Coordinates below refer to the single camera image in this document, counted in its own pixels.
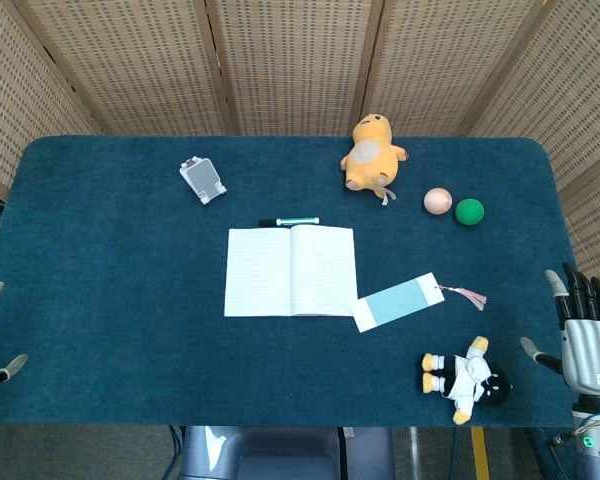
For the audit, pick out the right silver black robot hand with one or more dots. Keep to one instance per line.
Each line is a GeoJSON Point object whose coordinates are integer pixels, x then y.
{"type": "Point", "coordinates": [587, 350]}

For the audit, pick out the woven wooden folding screen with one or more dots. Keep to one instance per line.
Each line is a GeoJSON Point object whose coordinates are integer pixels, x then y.
{"type": "Point", "coordinates": [300, 65]}

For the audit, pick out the black green marker pen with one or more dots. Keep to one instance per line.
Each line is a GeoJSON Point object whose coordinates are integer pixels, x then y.
{"type": "Point", "coordinates": [295, 221]}

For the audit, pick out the pale pink ball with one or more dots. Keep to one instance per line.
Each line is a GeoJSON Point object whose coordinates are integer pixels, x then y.
{"type": "Point", "coordinates": [437, 201]}

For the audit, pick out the black white penguin plush doll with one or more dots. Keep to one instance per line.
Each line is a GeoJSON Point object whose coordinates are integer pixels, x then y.
{"type": "Point", "coordinates": [467, 380]}

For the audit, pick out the open lined notebook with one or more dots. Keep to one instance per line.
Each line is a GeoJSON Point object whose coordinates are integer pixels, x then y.
{"type": "Point", "coordinates": [260, 272]}

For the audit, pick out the green ball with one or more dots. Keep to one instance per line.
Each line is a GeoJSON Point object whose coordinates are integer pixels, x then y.
{"type": "Point", "coordinates": [469, 212]}

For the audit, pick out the white grey phone stand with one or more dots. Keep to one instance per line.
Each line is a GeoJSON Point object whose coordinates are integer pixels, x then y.
{"type": "Point", "coordinates": [202, 177]}

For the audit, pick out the blue white bookmark pink tassel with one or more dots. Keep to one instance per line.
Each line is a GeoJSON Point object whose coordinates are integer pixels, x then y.
{"type": "Point", "coordinates": [397, 302]}

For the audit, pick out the dark blue table mat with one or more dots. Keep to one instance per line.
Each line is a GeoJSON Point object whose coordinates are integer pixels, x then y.
{"type": "Point", "coordinates": [130, 325]}

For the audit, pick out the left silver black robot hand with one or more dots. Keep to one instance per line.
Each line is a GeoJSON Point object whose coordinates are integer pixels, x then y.
{"type": "Point", "coordinates": [10, 367]}

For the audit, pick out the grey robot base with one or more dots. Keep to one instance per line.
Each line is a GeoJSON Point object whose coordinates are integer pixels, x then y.
{"type": "Point", "coordinates": [280, 455]}

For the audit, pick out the yellow plush toy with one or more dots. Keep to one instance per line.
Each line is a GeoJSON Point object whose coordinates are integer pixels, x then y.
{"type": "Point", "coordinates": [372, 160]}

